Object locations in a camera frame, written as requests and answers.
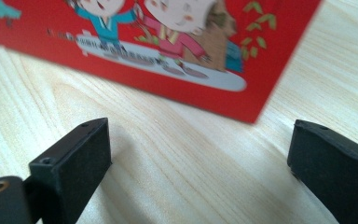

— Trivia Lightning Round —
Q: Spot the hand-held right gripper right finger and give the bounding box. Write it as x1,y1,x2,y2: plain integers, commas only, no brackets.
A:
286,119,358,224

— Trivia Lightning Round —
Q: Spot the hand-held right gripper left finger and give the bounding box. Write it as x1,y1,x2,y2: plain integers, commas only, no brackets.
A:
28,117,113,224

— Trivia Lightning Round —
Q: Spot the red picture book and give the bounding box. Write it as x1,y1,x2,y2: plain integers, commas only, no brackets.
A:
0,0,324,125

